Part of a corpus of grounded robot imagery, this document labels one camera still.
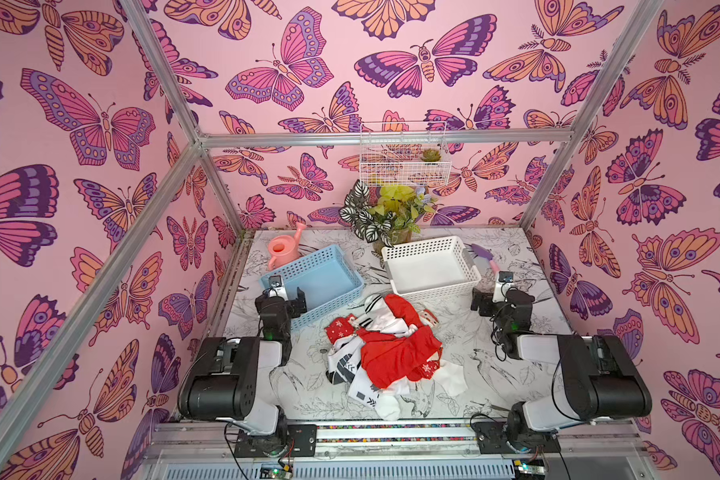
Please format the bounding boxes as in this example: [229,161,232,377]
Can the pink purple garden trowel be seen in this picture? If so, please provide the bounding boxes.
[468,243,501,275]

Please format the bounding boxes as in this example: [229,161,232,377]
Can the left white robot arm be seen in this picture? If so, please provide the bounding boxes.
[177,288,307,441]

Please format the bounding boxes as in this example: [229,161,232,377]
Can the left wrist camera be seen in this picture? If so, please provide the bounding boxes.
[266,275,288,300]

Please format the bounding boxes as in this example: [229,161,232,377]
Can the pink watering can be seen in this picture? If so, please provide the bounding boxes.
[267,222,307,271]

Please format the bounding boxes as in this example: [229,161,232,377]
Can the white wire wall basket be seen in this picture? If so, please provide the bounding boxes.
[357,129,452,188]

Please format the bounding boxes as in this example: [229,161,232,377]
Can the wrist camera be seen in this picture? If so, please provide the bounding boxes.
[493,270,514,303]
[266,275,288,300]

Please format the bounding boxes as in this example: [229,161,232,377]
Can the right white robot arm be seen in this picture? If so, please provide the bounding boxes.
[470,287,653,437]

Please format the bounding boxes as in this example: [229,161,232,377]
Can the small succulent in basket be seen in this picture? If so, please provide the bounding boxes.
[420,148,442,163]

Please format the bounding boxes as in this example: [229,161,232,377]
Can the white sock black stripes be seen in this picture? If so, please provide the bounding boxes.
[355,293,391,328]

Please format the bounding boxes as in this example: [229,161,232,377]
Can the light blue plastic basket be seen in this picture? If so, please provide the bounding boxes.
[260,244,365,331]

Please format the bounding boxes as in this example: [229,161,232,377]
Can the white sock chevron pattern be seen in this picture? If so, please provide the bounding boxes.
[327,335,380,409]

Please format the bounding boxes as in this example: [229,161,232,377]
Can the plain red sock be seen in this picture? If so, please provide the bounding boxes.
[357,294,442,389]

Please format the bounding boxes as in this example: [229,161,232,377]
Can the white plastic basket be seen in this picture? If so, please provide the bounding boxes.
[381,236,482,302]

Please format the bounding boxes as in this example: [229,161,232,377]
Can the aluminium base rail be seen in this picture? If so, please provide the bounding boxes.
[135,415,661,479]

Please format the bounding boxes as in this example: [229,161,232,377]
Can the red snowflake sock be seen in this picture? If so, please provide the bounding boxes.
[324,314,357,345]

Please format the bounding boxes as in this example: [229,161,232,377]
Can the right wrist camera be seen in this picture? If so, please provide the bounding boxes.
[493,270,514,303]

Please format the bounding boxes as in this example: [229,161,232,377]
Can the plain white sock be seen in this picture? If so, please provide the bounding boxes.
[374,361,468,421]

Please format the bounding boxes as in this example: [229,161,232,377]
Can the potted green leafy plant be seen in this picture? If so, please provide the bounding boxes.
[339,180,437,247]

